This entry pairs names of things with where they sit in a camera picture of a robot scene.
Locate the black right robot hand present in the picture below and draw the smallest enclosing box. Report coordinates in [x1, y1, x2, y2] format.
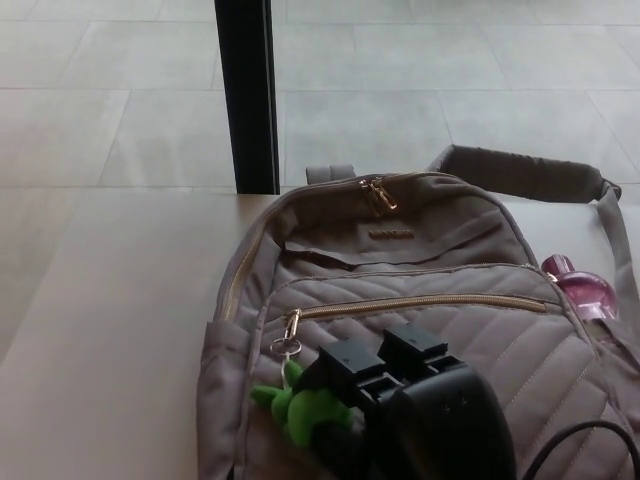
[296, 323, 518, 480]

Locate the grey quilted backpack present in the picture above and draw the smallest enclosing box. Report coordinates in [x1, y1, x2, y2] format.
[196, 143, 640, 480]

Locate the green plush keychain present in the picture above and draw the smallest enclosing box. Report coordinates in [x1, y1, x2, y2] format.
[250, 337, 357, 460]

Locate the pink transparent water bottle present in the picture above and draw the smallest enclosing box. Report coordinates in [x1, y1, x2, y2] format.
[541, 253, 619, 321]

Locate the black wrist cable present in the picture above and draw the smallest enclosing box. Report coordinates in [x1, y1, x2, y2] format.
[514, 420, 640, 480]

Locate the black vertical post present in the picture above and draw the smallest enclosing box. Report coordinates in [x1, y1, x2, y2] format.
[212, 0, 282, 196]

